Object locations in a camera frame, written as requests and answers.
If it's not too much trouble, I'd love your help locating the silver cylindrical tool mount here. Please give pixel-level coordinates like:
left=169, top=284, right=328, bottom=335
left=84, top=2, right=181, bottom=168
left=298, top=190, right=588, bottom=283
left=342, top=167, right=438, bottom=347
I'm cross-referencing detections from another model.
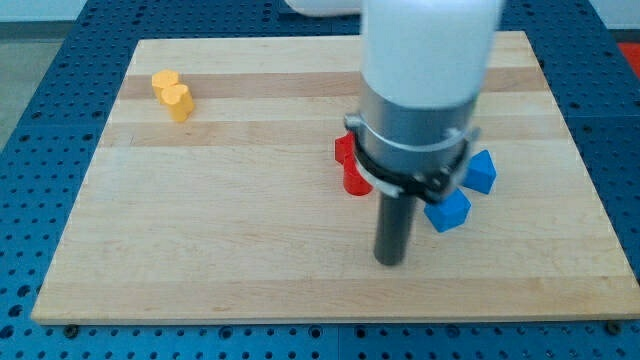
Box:
left=345, top=83, right=479, bottom=204

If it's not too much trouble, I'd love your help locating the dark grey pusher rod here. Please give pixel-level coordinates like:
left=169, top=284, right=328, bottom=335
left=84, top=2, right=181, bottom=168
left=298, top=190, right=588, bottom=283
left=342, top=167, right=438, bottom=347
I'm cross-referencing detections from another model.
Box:
left=374, top=194, right=416, bottom=266

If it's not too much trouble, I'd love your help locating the blue cube block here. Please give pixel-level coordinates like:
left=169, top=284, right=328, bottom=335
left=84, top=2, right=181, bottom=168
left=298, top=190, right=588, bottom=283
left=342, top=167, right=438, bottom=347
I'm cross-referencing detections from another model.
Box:
left=424, top=189, right=471, bottom=232

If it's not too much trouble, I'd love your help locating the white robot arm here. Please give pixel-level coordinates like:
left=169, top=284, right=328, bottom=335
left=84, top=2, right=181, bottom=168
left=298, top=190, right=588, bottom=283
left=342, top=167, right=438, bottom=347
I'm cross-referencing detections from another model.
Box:
left=286, top=0, right=504, bottom=266

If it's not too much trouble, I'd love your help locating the blue triangle block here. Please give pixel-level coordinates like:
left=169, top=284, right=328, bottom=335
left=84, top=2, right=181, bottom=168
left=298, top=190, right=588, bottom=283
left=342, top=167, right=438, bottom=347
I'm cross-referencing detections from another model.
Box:
left=462, top=150, right=497, bottom=194

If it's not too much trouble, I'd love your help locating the red block behind cylinder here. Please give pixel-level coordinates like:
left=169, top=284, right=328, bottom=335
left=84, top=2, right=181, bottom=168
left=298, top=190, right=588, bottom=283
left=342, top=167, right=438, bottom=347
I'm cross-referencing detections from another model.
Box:
left=334, top=131, right=355, bottom=165

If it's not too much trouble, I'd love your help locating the wooden board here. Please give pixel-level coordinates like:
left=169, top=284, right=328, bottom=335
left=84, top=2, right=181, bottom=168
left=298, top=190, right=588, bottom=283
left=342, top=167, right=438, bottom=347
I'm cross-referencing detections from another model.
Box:
left=31, top=31, right=639, bottom=325

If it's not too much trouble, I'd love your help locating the yellow heart block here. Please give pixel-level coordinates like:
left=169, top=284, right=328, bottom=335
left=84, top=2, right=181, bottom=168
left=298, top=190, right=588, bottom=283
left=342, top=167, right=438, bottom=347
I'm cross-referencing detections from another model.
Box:
left=161, top=84, right=195, bottom=122

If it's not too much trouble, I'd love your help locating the yellow hexagon block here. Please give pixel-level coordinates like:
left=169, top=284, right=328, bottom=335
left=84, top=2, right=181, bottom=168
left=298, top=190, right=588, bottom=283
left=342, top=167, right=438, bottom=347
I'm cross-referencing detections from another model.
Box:
left=151, top=69, right=180, bottom=104

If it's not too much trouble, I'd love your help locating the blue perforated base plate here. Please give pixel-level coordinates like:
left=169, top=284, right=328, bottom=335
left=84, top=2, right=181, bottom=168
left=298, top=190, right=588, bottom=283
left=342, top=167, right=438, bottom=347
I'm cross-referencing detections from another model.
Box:
left=1, top=0, right=639, bottom=359

